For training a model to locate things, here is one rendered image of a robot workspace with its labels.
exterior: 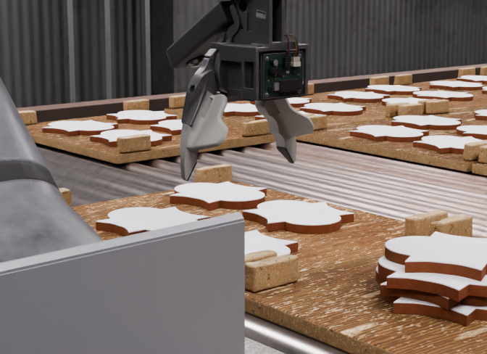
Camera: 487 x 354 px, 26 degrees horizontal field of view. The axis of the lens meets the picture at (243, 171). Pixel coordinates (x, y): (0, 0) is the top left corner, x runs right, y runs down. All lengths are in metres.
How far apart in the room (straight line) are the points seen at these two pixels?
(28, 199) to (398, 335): 0.40
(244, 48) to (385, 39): 5.47
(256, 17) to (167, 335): 0.54
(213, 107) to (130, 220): 0.24
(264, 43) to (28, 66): 3.73
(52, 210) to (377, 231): 0.69
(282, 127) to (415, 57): 5.63
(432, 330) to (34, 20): 3.95
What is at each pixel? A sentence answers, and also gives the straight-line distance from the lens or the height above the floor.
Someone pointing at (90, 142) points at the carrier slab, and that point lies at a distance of 1.88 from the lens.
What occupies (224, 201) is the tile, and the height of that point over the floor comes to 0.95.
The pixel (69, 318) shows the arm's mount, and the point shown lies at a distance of 0.53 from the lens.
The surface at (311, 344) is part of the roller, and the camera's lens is 0.93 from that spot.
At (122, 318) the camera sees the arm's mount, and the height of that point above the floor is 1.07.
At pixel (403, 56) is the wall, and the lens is 6.66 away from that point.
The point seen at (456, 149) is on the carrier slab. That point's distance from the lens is 1.78.
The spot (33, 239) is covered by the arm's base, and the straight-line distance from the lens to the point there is 0.59.
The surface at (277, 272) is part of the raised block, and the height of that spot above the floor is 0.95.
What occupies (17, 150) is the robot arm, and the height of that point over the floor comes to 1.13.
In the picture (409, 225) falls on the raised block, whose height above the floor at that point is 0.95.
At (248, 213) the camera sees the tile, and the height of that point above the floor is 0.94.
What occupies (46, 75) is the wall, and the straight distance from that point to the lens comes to 4.80.
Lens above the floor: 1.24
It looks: 11 degrees down
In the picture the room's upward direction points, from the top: straight up
